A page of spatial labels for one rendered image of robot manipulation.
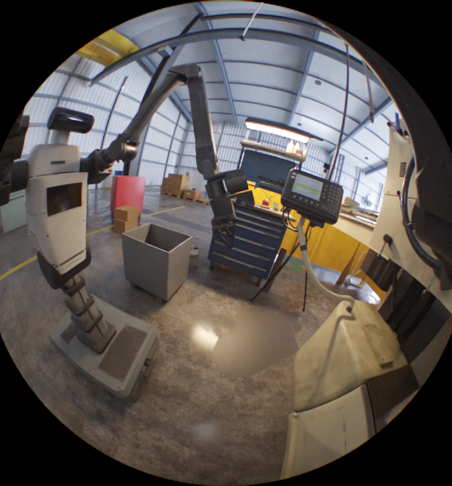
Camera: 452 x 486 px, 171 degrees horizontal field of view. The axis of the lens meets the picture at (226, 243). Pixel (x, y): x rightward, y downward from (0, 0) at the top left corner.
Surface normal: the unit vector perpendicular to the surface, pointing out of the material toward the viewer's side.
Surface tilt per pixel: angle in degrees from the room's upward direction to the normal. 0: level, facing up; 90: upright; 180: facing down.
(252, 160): 90
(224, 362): 0
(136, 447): 0
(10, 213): 90
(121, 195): 90
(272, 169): 90
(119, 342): 0
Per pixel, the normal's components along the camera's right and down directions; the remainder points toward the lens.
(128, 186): 0.83, 0.38
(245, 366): 0.23, -0.90
